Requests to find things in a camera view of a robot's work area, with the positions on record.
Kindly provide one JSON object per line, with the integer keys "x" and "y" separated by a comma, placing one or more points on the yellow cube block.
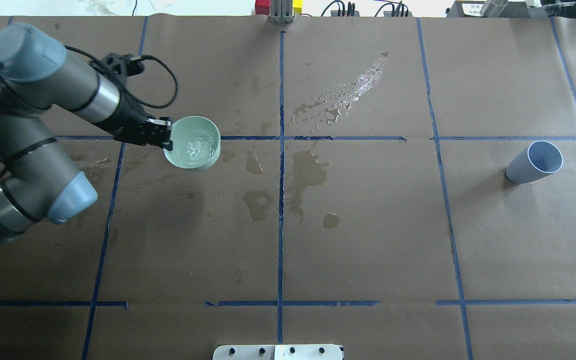
{"x": 297, "y": 6}

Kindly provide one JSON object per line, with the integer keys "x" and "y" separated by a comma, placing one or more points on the aluminium frame post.
{"x": 281, "y": 11}

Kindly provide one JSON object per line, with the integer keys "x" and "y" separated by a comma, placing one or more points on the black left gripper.
{"x": 129, "y": 114}

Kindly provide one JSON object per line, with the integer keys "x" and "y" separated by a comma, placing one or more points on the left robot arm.
{"x": 39, "y": 181}

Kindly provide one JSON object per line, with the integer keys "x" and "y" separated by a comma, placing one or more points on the light green bowl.
{"x": 196, "y": 143}

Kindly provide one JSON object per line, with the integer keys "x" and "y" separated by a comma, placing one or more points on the black box under cup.
{"x": 521, "y": 9}

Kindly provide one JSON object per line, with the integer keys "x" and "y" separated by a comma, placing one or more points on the metal cup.
{"x": 493, "y": 8}

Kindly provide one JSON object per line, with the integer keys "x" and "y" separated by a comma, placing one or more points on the red cube block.
{"x": 262, "y": 7}

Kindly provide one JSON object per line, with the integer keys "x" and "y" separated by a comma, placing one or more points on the blue-grey plastic cup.
{"x": 539, "y": 159}

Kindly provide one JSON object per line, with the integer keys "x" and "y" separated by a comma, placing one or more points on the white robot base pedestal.
{"x": 317, "y": 351}

